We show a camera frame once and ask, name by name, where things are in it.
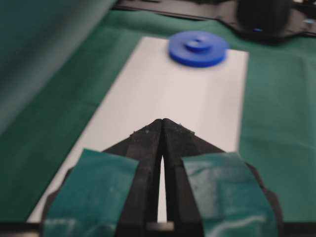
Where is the green side panel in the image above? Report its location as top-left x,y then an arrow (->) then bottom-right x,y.
0,0 -> 114,130

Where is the large blue gear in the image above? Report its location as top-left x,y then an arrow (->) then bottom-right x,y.
167,31 -> 229,68

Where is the white rectangular board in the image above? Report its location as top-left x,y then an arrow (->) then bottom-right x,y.
27,37 -> 249,223

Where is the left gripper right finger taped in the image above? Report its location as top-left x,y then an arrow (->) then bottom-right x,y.
162,118 -> 283,237

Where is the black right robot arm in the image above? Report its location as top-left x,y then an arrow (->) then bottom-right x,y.
236,0 -> 292,33

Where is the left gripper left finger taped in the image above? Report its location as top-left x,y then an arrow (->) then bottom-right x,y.
42,119 -> 162,237

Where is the green table cloth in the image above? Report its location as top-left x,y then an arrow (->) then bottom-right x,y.
0,10 -> 316,222

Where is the black aluminium rail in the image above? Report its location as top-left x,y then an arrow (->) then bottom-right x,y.
114,0 -> 316,40

